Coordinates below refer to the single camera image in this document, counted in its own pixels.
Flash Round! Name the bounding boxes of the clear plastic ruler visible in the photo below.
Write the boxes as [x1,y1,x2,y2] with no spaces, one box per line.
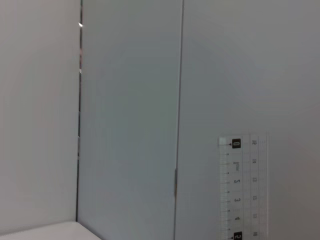
[217,133,270,240]

